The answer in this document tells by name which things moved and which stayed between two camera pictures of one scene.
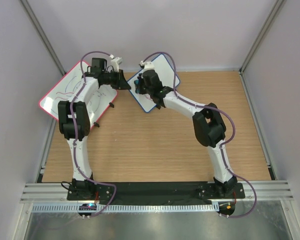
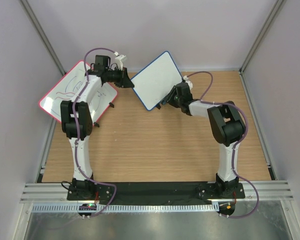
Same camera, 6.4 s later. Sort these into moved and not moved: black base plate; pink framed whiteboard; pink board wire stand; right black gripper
Moved: right black gripper
Not moved: pink board wire stand; black base plate; pink framed whiteboard
